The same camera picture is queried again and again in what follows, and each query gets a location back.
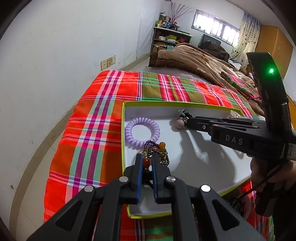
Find black tie with pink bead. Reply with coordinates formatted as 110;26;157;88
175;109;193;130

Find brown beaded bracelet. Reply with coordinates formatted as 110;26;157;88
141;140;171;172

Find purple spiral hair tie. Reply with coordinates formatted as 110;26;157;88
124;117;161;149

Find translucent pink hair claw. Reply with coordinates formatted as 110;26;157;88
229;110;242;118

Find person's right hand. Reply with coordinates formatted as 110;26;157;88
250;157;295;192

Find folded plaid cloth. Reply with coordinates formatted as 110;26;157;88
220;71;261;101

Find yellow-green shallow box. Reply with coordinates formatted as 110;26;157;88
121;101;251;219

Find plaid red green bedspread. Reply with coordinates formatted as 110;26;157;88
43;69;276;241

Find brown fleece blanket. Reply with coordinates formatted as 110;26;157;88
149;43;264;116

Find dark brown clothing pile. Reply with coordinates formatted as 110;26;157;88
199;41;230;62

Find black television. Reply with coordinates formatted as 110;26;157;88
198;34;221;48

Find window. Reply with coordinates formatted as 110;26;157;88
192;9;239;47

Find wooden shelf unit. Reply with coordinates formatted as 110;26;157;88
151;27;193;53

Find wooden wardrobe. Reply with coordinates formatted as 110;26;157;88
255;25;293;79

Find floral curtain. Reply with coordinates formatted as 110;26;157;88
230;11;261;69

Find dried flower branches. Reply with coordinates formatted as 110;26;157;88
170;1;192;23

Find black cable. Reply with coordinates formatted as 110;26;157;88
231;162;287;207

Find wall socket panel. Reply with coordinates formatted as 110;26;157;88
101;55;116;70

